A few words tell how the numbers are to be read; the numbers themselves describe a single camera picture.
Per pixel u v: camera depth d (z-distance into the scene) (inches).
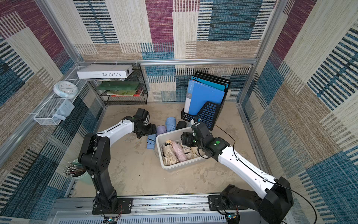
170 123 40.3
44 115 26.1
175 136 35.2
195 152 34.3
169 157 31.4
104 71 31.2
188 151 34.6
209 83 35.2
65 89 29.6
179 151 34.3
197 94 35.2
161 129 39.3
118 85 38.0
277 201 15.1
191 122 28.4
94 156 19.8
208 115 36.3
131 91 40.1
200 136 22.7
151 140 37.1
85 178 27.9
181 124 41.6
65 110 26.9
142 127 31.4
